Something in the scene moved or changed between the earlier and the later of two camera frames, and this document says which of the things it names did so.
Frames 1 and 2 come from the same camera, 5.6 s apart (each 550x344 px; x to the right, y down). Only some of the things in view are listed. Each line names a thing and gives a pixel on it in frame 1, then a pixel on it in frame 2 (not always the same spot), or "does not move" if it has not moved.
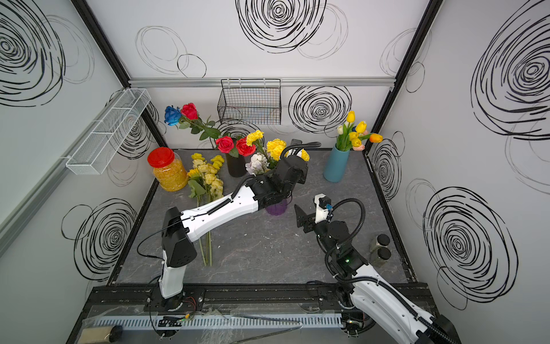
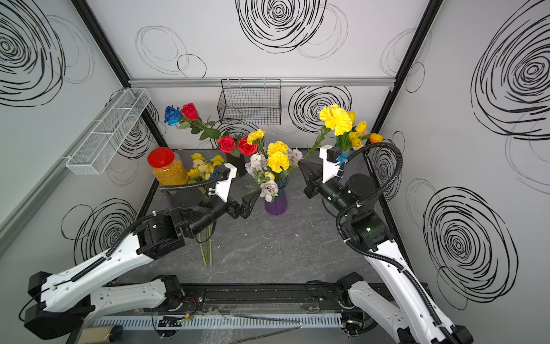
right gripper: x=303 y=219 to x=315 y=171
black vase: x=236 y=166 does not move
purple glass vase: x=277 y=209 does not move
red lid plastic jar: x=168 y=168 does not move
